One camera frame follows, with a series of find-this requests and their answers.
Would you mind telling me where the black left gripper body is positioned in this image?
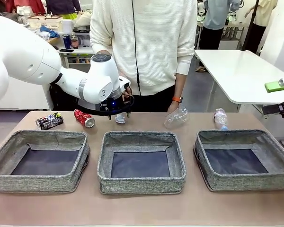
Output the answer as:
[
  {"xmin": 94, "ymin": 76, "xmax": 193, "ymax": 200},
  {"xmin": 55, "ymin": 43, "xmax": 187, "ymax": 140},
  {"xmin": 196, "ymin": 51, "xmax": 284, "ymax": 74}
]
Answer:
[{"xmin": 99, "ymin": 93, "xmax": 135, "ymax": 116}]

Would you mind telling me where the crushed red drink can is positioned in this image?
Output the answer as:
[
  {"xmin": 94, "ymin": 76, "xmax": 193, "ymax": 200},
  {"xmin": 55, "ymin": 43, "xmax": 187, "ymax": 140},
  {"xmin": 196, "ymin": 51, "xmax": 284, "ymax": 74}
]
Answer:
[{"xmin": 73, "ymin": 108, "xmax": 96, "ymax": 128}]

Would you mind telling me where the crushed black drink can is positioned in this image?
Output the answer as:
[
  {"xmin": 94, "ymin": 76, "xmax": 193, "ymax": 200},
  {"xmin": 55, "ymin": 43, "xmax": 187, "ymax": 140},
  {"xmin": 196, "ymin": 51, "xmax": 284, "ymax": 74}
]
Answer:
[{"xmin": 35, "ymin": 112, "xmax": 64, "ymax": 130}]

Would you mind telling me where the clear bottle with blue cap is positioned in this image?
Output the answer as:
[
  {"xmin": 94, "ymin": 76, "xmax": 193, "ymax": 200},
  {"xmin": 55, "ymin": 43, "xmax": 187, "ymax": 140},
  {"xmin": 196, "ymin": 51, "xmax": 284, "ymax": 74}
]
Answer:
[{"xmin": 213, "ymin": 108, "xmax": 229, "ymax": 131}]

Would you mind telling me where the person's left forearm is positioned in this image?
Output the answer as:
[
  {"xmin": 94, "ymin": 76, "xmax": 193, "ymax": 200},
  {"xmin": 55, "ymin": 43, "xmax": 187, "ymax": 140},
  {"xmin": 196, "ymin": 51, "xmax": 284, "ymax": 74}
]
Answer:
[{"xmin": 172, "ymin": 72, "xmax": 188, "ymax": 98}]

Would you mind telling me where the person's left hand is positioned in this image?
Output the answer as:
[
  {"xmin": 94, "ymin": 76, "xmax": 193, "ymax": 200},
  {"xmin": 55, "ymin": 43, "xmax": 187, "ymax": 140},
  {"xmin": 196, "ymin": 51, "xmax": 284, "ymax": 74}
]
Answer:
[{"xmin": 167, "ymin": 101, "xmax": 182, "ymax": 113}]

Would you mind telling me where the crushed clear plastic cup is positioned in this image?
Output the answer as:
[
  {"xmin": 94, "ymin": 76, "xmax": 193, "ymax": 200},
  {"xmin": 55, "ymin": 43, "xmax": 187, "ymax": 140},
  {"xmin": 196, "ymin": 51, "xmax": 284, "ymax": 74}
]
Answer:
[{"xmin": 164, "ymin": 106, "xmax": 190, "ymax": 130}]

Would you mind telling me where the white shelf table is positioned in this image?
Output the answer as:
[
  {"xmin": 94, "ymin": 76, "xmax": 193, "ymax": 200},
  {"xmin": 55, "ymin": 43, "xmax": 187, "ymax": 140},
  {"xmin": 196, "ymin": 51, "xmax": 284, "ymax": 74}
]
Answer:
[{"xmin": 58, "ymin": 46, "xmax": 97, "ymax": 70}]

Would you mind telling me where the black stand pole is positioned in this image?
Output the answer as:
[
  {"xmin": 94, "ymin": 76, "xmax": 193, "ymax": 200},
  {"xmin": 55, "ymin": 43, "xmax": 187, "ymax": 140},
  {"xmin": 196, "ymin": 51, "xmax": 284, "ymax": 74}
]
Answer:
[{"xmin": 241, "ymin": 0, "xmax": 260, "ymax": 52}]

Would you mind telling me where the person in white sweater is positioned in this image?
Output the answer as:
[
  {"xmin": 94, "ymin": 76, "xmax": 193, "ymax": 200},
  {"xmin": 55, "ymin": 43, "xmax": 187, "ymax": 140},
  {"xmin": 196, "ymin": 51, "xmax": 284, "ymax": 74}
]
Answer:
[{"xmin": 89, "ymin": 0, "xmax": 198, "ymax": 113}]

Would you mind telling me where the grey woven fabric basket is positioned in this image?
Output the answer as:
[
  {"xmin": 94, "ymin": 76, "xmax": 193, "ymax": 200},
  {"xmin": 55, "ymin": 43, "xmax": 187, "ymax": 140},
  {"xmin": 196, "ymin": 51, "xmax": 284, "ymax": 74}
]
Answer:
[
  {"xmin": 97, "ymin": 131, "xmax": 187, "ymax": 195},
  {"xmin": 0, "ymin": 130, "xmax": 90, "ymax": 193},
  {"xmin": 193, "ymin": 129, "xmax": 284, "ymax": 192}
]

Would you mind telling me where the person in beige top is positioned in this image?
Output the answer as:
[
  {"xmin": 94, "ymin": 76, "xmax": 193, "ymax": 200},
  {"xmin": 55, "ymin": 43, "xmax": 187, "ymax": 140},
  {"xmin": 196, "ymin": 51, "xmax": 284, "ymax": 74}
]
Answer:
[{"xmin": 245, "ymin": 0, "xmax": 279, "ymax": 54}]

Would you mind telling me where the plastic cup with dark drink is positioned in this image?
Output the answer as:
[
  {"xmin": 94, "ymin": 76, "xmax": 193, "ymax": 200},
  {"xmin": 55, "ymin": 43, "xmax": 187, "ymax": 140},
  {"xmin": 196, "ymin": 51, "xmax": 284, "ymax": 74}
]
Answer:
[{"xmin": 70, "ymin": 35, "xmax": 79, "ymax": 50}]

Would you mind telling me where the dark blue tumbler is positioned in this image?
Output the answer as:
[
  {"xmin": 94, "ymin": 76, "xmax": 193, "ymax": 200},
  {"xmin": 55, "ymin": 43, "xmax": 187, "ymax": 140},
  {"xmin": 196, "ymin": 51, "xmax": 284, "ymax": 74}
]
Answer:
[{"xmin": 62, "ymin": 34, "xmax": 71, "ymax": 49}]

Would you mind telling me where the white bag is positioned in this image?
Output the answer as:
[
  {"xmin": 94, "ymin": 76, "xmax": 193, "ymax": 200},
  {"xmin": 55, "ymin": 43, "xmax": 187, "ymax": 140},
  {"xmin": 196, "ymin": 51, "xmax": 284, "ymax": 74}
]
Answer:
[{"xmin": 73, "ymin": 10, "xmax": 93, "ymax": 31}]

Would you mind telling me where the white paper roll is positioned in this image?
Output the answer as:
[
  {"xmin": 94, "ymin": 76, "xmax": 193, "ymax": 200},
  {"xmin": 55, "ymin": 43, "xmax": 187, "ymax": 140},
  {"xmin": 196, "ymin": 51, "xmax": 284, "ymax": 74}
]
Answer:
[{"xmin": 61, "ymin": 19, "xmax": 73, "ymax": 34}]

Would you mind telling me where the person in light blue shirt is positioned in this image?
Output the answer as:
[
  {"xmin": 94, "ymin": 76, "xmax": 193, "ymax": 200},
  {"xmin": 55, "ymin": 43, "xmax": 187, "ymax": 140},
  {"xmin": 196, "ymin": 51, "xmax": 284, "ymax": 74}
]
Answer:
[{"xmin": 195, "ymin": 0, "xmax": 241, "ymax": 73}]

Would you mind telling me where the blue cloth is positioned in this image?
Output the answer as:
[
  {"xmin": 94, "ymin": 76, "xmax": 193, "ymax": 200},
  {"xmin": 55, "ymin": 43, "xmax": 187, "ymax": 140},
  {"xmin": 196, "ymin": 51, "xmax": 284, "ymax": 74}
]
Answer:
[{"xmin": 39, "ymin": 25, "xmax": 60, "ymax": 39}]

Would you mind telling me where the white crate with brown rim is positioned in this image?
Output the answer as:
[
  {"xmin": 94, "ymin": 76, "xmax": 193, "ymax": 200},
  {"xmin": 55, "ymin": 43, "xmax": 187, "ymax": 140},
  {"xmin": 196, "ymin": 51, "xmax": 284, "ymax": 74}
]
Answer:
[{"xmin": 27, "ymin": 15, "xmax": 63, "ymax": 30}]

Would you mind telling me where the person in dark jacket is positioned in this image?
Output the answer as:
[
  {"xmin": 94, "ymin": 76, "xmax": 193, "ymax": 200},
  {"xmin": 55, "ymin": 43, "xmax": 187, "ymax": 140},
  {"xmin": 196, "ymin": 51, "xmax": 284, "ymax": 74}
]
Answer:
[{"xmin": 46, "ymin": 0, "xmax": 82, "ymax": 15}]

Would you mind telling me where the person in red top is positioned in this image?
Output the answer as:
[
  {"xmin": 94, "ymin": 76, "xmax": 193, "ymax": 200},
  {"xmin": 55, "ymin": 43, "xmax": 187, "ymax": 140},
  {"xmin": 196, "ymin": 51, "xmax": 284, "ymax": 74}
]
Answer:
[{"xmin": 6, "ymin": 0, "xmax": 47, "ymax": 15}]

